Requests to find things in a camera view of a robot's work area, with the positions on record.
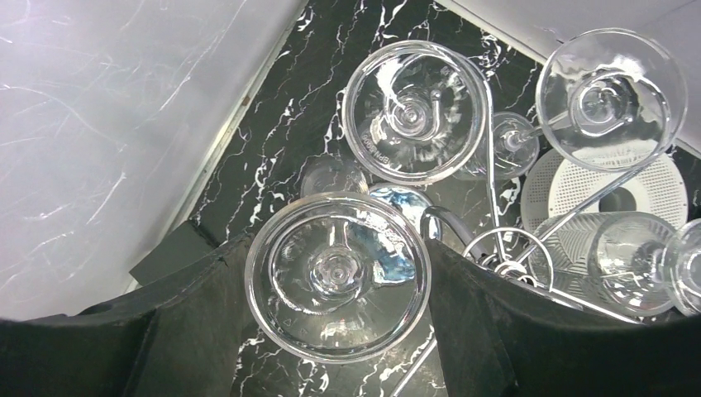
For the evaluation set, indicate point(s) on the clear champagne flute glass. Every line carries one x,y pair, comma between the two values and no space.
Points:
338,277

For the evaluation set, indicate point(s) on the small black box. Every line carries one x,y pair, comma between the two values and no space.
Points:
184,245

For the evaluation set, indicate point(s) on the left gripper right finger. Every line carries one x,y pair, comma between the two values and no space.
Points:
496,338

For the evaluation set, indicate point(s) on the clear wide wine glass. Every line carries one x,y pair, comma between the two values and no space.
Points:
415,112

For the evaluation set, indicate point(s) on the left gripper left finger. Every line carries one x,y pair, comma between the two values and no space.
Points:
178,336

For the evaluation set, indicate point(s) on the clear martini glass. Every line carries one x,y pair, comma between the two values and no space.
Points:
611,99

